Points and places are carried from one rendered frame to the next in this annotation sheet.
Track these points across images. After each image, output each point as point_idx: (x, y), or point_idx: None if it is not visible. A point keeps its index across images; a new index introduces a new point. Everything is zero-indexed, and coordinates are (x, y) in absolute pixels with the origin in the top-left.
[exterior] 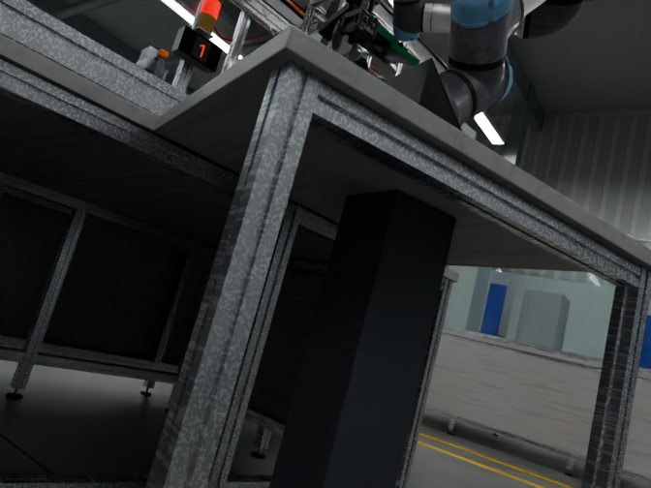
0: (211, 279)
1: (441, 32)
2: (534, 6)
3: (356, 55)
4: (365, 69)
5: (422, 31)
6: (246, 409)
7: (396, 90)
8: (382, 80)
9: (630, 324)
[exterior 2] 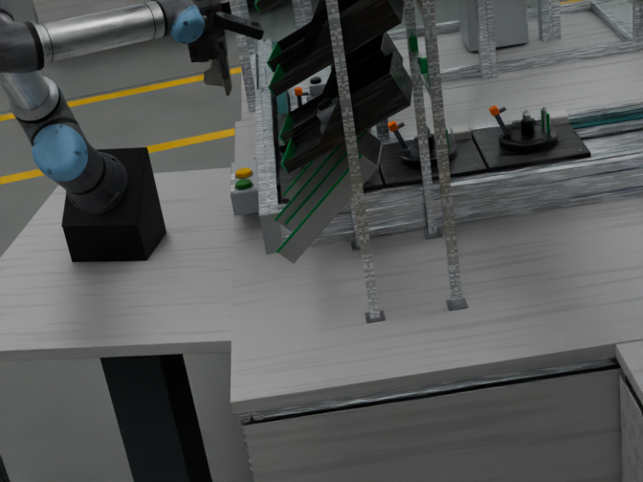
0: None
1: (140, 41)
2: (5, 90)
3: (209, 78)
4: (315, 22)
5: (162, 36)
6: None
7: (43, 204)
8: (267, 63)
9: None
